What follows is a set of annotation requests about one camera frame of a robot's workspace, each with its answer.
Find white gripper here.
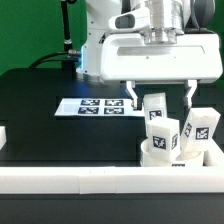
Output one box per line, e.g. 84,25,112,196
100,8,223,111

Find white round stool seat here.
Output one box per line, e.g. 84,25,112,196
140,138,204,167

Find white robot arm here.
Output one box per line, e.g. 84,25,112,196
77,0,223,110

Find white marker sheet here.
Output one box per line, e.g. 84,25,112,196
55,98,144,117

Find white front fence bar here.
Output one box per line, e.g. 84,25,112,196
0,167,224,194

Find white left fence piece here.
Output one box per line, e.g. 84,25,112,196
0,126,7,150

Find black cable bundle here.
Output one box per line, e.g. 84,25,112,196
28,49,82,70

